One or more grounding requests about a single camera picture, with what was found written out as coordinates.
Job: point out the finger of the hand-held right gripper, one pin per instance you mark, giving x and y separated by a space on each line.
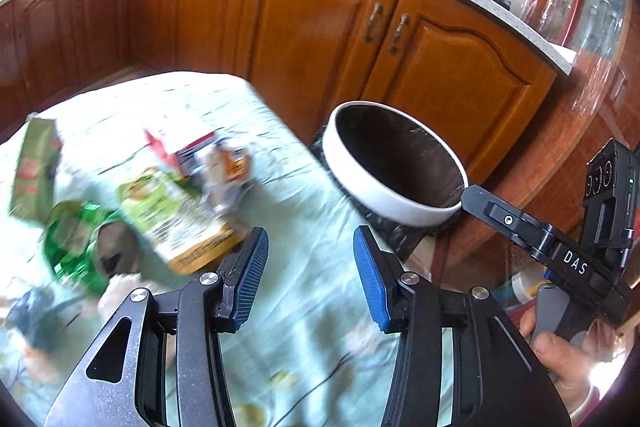
505 221

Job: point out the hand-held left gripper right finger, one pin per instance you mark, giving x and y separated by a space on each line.
370 282

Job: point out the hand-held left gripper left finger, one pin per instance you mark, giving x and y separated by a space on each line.
247 279

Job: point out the white round trash bin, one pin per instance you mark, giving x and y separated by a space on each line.
380 202

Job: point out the red and white milk carton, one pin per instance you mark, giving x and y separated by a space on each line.
172 149

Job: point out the person's right hand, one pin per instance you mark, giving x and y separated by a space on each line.
555 359

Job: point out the green and white carton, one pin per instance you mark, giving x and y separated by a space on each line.
165 217

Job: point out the light green printed tablecloth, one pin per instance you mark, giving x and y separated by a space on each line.
300 187

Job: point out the orange and white wrapper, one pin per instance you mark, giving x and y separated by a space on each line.
225 174

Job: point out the dark round container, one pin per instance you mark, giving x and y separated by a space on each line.
109 249

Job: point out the wooden cabinet door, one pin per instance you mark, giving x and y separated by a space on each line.
450 67
152 12
45 42
212 12
315 42
102 22

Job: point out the shiny green snack packet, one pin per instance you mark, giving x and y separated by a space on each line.
67 247

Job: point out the dark blue crumpled wrapper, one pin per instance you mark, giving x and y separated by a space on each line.
30 317

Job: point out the plastic-wrapped wooden furniture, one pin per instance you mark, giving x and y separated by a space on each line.
575 7

